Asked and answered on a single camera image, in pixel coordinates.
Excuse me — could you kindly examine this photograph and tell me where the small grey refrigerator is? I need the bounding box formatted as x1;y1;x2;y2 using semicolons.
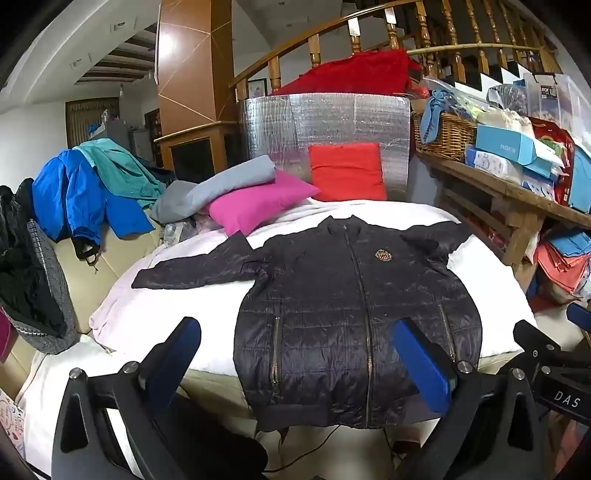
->
131;129;154;161

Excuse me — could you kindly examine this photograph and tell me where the brown slatted door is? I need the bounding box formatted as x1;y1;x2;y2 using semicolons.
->
65;97;121;148

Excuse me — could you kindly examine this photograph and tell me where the pink pillow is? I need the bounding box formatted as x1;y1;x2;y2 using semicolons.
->
208;171;321;237

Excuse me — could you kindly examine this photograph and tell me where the wooden stair railing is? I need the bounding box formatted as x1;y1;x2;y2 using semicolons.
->
228;0;559;102

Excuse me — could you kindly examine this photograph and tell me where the wicker basket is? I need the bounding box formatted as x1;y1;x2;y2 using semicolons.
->
411;111;478;162

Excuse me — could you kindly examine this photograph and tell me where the crumpled clear plastic bag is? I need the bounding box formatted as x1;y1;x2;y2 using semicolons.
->
161;219;199;245

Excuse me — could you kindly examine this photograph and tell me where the red bag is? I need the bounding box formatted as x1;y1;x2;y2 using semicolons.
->
529;117;575;206

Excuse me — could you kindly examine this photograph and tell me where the stack of coral packets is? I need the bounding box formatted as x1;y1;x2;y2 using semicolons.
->
536;228;591;305

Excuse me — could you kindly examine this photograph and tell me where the grey knit cloth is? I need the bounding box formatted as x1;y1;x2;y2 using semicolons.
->
9;219;79;356

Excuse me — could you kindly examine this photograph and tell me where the blue cardboard box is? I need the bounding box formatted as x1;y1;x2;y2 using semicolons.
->
475;124;559;178

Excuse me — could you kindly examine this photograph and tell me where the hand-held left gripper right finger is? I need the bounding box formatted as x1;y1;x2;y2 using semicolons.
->
392;318;559;480

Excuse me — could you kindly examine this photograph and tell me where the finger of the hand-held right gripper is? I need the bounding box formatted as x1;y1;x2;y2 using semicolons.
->
513;319;591;384
567;304;591;334

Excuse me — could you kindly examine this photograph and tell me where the wooden chair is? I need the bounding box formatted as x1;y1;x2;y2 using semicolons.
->
154;0;241;183

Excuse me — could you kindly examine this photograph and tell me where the red-orange pillow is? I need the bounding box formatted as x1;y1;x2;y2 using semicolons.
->
308;143;389;202

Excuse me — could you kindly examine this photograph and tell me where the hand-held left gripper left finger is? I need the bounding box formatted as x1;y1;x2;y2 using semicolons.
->
52;316;204;480

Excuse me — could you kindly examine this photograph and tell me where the clear patterned plastic bag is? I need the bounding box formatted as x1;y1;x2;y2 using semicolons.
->
487;84;527;112

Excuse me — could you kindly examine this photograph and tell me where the clear plastic storage box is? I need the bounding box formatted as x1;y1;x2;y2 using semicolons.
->
524;71;591;144

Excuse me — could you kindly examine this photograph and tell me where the teal jacket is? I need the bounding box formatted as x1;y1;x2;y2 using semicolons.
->
76;137;167;209

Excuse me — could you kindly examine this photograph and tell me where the black shiny coat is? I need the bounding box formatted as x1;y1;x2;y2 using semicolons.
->
0;178;70;337

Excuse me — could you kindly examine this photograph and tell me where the white fleece blanket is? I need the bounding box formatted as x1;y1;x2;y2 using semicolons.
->
90;196;539;374

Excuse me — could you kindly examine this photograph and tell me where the cream cloth bundle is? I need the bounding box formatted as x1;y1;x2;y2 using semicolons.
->
478;108;536;139

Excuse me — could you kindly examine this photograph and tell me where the grey folded cloth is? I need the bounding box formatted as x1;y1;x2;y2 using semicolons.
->
151;154;278;223

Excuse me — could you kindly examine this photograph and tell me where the blue jacket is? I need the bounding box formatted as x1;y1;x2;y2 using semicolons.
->
31;148;155;273

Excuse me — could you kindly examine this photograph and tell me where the red blanket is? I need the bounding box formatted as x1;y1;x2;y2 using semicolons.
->
270;49;423;97

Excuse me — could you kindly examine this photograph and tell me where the beige sofa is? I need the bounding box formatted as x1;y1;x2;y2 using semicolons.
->
0;222;164;398

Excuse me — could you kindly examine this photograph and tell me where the black quilted jacket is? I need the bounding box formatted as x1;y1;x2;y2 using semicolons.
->
131;215;485;432

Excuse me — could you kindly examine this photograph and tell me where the blue cloth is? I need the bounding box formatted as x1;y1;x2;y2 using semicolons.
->
420;90;460;144

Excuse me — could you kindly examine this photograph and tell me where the tall grey refrigerator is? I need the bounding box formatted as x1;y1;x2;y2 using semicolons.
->
106;118;131;149

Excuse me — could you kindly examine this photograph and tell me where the black cable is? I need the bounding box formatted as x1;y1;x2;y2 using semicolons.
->
263;425;352;474

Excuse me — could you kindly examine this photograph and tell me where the white printed box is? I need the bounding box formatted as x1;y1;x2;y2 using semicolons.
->
465;145;525;183

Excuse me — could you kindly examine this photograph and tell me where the magenta cloth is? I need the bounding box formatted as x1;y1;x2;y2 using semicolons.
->
0;307;19;365

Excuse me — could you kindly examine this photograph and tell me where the printed white cloth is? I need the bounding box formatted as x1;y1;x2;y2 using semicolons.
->
0;388;26;457

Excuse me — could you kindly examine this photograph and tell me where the silver insulation mat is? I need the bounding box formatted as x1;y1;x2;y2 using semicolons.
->
238;92;411;201

